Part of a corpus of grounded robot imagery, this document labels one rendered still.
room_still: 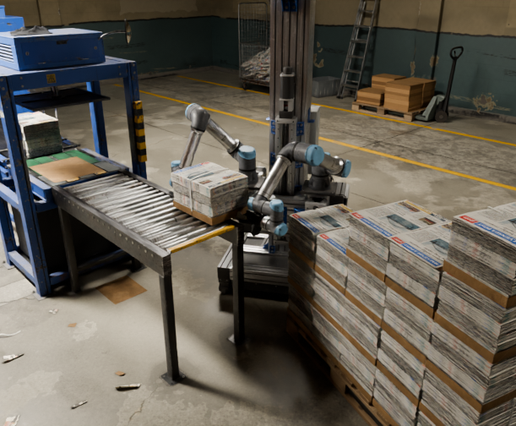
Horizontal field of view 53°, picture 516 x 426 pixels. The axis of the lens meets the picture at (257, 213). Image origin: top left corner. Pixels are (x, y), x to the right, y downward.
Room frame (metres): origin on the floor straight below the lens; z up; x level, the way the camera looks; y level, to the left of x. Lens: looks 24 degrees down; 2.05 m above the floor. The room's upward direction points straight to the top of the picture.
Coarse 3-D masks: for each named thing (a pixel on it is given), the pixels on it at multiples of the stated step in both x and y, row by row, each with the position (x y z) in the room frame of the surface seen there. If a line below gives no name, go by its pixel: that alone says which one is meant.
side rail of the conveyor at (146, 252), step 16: (64, 192) 3.14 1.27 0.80; (64, 208) 3.11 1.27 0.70; (80, 208) 2.92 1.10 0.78; (96, 224) 2.78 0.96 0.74; (112, 224) 2.65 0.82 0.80; (112, 240) 2.64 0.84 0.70; (128, 240) 2.50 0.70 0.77; (144, 240) 2.45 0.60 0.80; (144, 256) 2.39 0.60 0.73; (160, 256) 2.27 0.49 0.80; (160, 272) 2.28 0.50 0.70
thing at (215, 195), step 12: (204, 180) 2.74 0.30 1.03; (216, 180) 2.73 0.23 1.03; (228, 180) 2.73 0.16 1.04; (240, 180) 2.77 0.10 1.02; (204, 192) 2.65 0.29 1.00; (216, 192) 2.64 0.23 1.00; (228, 192) 2.70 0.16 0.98; (240, 192) 2.75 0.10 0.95; (204, 204) 2.65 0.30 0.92; (216, 204) 2.63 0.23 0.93; (228, 204) 2.69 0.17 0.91; (240, 204) 2.75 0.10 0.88; (216, 216) 2.64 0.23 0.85
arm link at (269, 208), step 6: (264, 204) 2.59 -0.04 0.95; (270, 204) 2.56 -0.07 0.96; (276, 204) 2.54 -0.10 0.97; (282, 204) 2.55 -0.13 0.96; (264, 210) 2.57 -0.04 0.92; (270, 210) 2.55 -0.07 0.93; (276, 210) 2.53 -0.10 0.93; (282, 210) 2.55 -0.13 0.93; (270, 216) 2.55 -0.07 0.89; (276, 216) 2.53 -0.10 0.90; (282, 216) 2.55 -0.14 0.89; (276, 222) 2.53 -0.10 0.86
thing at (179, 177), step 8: (184, 168) 2.94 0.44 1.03; (192, 168) 2.94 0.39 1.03; (200, 168) 2.93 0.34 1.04; (208, 168) 2.94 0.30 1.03; (216, 168) 2.94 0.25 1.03; (176, 176) 2.84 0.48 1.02; (184, 176) 2.81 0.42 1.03; (192, 176) 2.81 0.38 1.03; (176, 184) 2.85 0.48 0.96; (184, 184) 2.78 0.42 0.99; (176, 192) 2.86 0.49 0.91; (184, 192) 2.79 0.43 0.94; (176, 200) 2.86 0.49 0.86; (184, 200) 2.80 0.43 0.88
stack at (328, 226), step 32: (320, 224) 2.59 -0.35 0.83; (320, 256) 2.42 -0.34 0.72; (320, 288) 2.40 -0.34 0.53; (352, 288) 2.16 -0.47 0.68; (384, 288) 1.96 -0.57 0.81; (288, 320) 2.70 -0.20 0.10; (320, 320) 2.38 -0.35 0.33; (352, 320) 2.12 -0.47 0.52; (384, 320) 1.93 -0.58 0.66; (416, 320) 1.77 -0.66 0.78; (320, 352) 2.37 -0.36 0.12; (352, 352) 2.11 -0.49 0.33; (384, 352) 1.91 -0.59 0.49; (352, 384) 2.10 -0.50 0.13; (384, 384) 1.88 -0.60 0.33; (416, 384) 1.71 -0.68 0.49; (416, 416) 1.70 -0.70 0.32
